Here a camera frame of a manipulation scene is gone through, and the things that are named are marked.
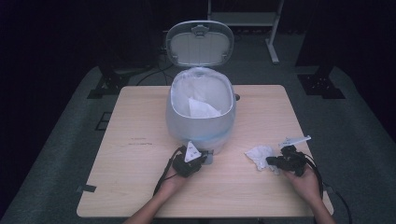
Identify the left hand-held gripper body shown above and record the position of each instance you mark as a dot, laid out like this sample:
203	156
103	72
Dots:
186	166

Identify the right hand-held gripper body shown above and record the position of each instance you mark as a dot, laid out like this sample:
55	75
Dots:
294	161

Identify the white grey pedal trash bin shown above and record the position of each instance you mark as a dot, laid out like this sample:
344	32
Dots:
199	46

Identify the person's left hand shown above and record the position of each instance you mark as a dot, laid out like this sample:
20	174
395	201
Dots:
172	185

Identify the person's right hand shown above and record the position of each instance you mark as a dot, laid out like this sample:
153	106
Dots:
306	185

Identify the clear plastic bin liner bag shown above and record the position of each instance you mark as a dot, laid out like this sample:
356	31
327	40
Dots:
199	133

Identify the flat white tissue paper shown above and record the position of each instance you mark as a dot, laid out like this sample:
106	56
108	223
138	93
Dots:
200	110

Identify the black stand base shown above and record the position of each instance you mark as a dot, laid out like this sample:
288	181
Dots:
109	84
320	84

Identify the black floor outlet plate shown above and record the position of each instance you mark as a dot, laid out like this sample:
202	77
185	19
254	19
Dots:
103	121

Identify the grey tape strip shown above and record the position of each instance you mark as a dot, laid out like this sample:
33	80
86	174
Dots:
86	188

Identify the white metal stand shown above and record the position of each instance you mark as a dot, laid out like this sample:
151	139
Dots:
274	37

